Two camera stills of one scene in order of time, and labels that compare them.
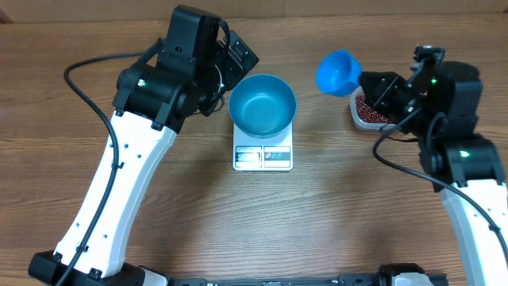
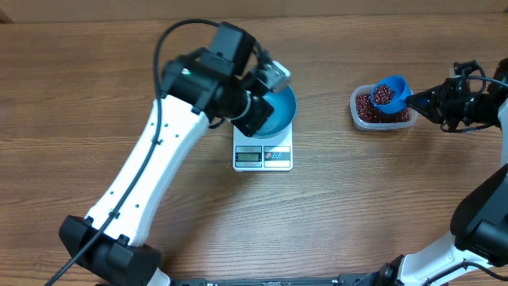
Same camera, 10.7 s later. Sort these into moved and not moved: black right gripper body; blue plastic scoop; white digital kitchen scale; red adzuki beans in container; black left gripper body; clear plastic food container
Moved: black right gripper body; blue plastic scoop; black left gripper body
Not moved: clear plastic food container; white digital kitchen scale; red adzuki beans in container
